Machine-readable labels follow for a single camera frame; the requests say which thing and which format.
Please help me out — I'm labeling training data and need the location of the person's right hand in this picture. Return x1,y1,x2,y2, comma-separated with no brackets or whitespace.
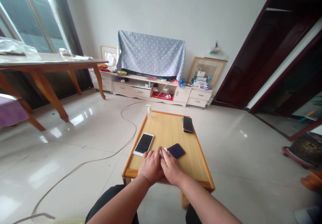
160,150,188,187

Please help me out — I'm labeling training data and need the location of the person's left hand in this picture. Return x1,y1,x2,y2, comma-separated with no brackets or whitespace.
138,146,165,185

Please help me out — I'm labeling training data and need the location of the dark blue square pad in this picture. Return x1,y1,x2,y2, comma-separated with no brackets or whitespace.
166,143,186,160

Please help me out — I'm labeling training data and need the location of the white smartphone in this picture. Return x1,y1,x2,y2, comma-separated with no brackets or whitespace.
132,132,155,157

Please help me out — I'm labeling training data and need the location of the small light wooden table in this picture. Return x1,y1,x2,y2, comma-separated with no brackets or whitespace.
121,110,216,209

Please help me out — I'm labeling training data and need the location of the black smartphone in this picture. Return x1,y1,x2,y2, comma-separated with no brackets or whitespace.
182,116,195,134

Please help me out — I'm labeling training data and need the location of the white television cabinet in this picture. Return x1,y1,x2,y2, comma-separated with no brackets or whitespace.
88,67,214,109

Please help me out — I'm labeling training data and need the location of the television under blue dotted cloth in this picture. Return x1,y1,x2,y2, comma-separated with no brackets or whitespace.
116,30,186,82

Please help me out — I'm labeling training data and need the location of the wooden framed picture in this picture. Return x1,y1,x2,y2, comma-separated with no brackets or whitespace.
187,56,227,88

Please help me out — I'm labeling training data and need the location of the white framed picture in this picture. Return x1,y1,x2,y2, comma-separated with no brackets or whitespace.
100,45,118,70

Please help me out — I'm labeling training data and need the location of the plant pot on red trolley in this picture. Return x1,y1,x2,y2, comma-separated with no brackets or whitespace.
281,131,322,171

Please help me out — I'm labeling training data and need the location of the brown wooden dining table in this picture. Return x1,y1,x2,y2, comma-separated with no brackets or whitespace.
0,52,109,132

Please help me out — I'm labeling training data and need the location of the orange round object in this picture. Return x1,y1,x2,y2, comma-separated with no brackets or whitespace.
300,170,322,192

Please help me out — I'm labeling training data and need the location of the chair with purple cover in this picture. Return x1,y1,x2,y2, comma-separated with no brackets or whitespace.
0,93,46,132

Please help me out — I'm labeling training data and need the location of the large window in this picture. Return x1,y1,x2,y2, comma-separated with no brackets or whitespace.
0,0,85,56

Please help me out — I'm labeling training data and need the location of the white floor cable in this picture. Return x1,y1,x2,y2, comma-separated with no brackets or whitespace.
11,101,152,224

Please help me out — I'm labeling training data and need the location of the glass wall shelf with ornament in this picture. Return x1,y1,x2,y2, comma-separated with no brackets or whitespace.
203,40,230,60

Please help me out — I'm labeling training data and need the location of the dark red door frame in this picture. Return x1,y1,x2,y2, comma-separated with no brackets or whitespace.
213,0,322,116

